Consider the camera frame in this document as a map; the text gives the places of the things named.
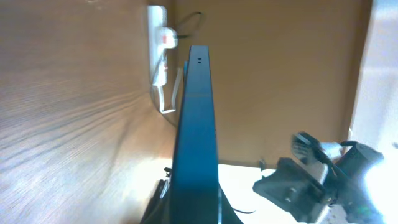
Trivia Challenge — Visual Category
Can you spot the blue Galaxy smartphone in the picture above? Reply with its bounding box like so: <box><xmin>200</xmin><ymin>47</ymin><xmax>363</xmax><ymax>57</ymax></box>
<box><xmin>170</xmin><ymin>45</ymin><xmax>220</xmax><ymax>224</ymax></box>

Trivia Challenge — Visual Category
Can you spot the white power strip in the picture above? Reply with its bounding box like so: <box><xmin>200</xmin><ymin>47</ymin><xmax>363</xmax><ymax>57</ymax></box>
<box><xmin>147</xmin><ymin>5</ymin><xmax>167</xmax><ymax>86</ymax></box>

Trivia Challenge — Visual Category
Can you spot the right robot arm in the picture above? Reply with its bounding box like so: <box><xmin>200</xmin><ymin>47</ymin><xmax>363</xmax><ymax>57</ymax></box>
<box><xmin>252</xmin><ymin>132</ymin><xmax>384</xmax><ymax>223</ymax></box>

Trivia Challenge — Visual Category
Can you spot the white USB charger plug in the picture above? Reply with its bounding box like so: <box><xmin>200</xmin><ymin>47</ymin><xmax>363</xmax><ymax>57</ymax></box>
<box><xmin>157</xmin><ymin>27</ymin><xmax>178</xmax><ymax>49</ymax></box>

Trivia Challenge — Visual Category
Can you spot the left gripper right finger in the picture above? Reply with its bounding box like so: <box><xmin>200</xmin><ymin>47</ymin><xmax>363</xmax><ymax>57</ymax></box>
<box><xmin>218</xmin><ymin>185</ymin><xmax>243</xmax><ymax>224</ymax></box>

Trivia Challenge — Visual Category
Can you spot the white power strip cord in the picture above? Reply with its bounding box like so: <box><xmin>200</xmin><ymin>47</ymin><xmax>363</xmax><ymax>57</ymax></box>
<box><xmin>157</xmin><ymin>67</ymin><xmax>184</xmax><ymax>114</ymax></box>

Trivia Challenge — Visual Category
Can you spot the black USB charging cable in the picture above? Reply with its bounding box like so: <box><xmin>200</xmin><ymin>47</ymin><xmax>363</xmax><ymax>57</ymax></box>
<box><xmin>161</xmin><ymin>11</ymin><xmax>205</xmax><ymax>127</ymax></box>

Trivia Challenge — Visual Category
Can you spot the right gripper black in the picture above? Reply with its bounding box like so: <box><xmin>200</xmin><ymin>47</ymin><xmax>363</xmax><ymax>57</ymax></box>
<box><xmin>252</xmin><ymin>131</ymin><xmax>336</xmax><ymax>223</ymax></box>

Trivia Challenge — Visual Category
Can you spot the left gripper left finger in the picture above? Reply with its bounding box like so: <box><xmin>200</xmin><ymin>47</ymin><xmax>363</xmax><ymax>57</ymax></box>
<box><xmin>140</xmin><ymin>179</ymin><xmax>170</xmax><ymax>224</ymax></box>

